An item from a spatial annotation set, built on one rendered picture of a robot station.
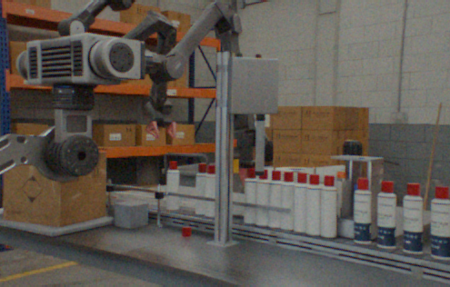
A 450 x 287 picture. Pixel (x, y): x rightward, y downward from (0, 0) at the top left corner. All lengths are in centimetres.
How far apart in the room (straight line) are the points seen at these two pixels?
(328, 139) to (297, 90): 219
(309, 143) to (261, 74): 375
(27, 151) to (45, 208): 32
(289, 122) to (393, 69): 166
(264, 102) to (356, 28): 532
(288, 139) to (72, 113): 398
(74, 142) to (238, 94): 58
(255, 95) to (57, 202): 85
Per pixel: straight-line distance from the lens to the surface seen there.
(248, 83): 180
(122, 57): 170
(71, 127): 191
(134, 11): 624
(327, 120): 544
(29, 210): 224
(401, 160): 669
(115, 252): 181
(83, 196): 219
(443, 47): 655
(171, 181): 220
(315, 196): 180
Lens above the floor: 128
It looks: 3 degrees down
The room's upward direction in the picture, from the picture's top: 1 degrees clockwise
